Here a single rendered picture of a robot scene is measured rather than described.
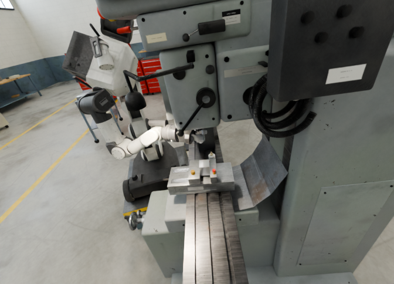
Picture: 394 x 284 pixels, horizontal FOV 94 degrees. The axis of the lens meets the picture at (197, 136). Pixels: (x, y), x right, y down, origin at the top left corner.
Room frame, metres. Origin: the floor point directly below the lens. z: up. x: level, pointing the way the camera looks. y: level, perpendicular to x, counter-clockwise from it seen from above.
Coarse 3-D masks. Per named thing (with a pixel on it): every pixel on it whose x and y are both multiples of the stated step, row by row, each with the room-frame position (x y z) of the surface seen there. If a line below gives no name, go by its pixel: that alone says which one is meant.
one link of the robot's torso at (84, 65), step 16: (96, 32) 1.10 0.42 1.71; (80, 48) 1.05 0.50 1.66; (112, 48) 1.05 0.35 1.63; (128, 48) 1.08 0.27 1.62; (64, 64) 1.00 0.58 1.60; (80, 64) 1.00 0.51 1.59; (96, 64) 1.01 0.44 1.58; (128, 64) 1.04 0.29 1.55; (80, 80) 0.97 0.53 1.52; (96, 80) 0.96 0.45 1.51; (112, 80) 0.96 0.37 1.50
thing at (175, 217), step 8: (168, 192) 0.78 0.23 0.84; (168, 200) 0.72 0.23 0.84; (176, 200) 0.71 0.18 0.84; (184, 200) 0.70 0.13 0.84; (232, 200) 0.65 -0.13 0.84; (168, 208) 0.66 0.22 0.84; (176, 208) 0.65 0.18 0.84; (184, 208) 0.65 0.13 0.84; (248, 208) 0.58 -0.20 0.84; (256, 208) 0.57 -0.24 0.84; (168, 216) 0.62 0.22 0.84; (176, 216) 0.61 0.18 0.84; (184, 216) 0.60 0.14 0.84; (240, 216) 0.56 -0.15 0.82; (248, 216) 0.56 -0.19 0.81; (256, 216) 0.56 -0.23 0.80; (168, 224) 0.59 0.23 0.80; (176, 224) 0.59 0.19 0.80; (184, 224) 0.58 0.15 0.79; (240, 224) 0.56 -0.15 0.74; (248, 224) 0.56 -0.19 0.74; (256, 224) 0.56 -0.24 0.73
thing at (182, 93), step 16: (176, 48) 0.66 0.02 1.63; (192, 48) 0.65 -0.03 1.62; (208, 48) 0.64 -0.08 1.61; (176, 64) 0.65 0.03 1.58; (208, 64) 0.64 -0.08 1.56; (176, 80) 0.65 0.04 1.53; (192, 80) 0.64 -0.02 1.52; (208, 80) 0.64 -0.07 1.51; (176, 96) 0.65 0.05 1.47; (192, 96) 0.64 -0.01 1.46; (176, 112) 0.65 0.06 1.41; (192, 112) 0.64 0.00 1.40; (208, 112) 0.64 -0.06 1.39; (176, 128) 0.66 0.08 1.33; (192, 128) 0.65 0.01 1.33
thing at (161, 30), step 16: (224, 0) 0.62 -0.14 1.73; (240, 0) 0.61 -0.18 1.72; (144, 16) 0.63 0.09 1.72; (160, 16) 0.63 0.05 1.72; (176, 16) 0.62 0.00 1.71; (192, 16) 0.62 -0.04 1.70; (208, 16) 0.62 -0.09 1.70; (224, 16) 0.61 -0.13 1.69; (240, 16) 0.61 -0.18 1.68; (144, 32) 0.63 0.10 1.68; (160, 32) 0.63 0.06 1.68; (176, 32) 0.62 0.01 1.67; (224, 32) 0.61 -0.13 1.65; (240, 32) 0.61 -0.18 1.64; (144, 48) 0.64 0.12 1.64; (160, 48) 0.63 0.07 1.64
